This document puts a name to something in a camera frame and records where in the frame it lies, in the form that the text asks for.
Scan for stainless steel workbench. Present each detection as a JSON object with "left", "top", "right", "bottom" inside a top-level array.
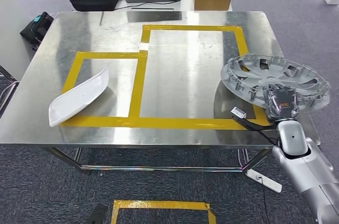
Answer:
[{"left": 0, "top": 11, "right": 321, "bottom": 176}]

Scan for black bag with teal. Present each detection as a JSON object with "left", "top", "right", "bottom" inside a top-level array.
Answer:
[{"left": 20, "top": 12, "right": 54, "bottom": 46}]

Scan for silver plastic wheel hubcap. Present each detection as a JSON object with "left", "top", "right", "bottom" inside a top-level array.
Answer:
[{"left": 220, "top": 53, "right": 331, "bottom": 114}]

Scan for white power strip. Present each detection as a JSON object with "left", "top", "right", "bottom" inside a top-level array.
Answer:
[{"left": 245, "top": 168, "right": 283, "bottom": 194}]

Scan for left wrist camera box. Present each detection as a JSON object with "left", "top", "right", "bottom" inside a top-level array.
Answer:
[{"left": 86, "top": 203, "right": 109, "bottom": 224}]

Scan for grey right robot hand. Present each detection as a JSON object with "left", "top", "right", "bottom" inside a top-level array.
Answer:
[{"left": 262, "top": 84, "right": 301, "bottom": 122}]

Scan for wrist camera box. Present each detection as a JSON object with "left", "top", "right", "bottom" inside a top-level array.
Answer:
[
  {"left": 86, "top": 203, "right": 109, "bottom": 224},
  {"left": 230, "top": 106, "right": 248, "bottom": 121}
]

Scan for white curved plastic part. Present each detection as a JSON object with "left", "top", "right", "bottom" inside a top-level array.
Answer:
[{"left": 48, "top": 67, "right": 110, "bottom": 128}]

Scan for yellow tape rectangles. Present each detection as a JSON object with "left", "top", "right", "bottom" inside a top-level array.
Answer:
[{"left": 59, "top": 24, "right": 270, "bottom": 131}]

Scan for yellow floor tape square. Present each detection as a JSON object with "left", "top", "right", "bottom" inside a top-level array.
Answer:
[{"left": 110, "top": 199, "right": 216, "bottom": 224}]

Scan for black power cable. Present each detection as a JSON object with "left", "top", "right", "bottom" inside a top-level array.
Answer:
[{"left": 259, "top": 177, "right": 270, "bottom": 224}]

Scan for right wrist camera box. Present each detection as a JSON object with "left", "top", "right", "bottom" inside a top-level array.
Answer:
[{"left": 230, "top": 106, "right": 248, "bottom": 121}]

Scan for white desk with steel legs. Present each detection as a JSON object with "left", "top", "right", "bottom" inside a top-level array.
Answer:
[{"left": 0, "top": 0, "right": 33, "bottom": 111}]

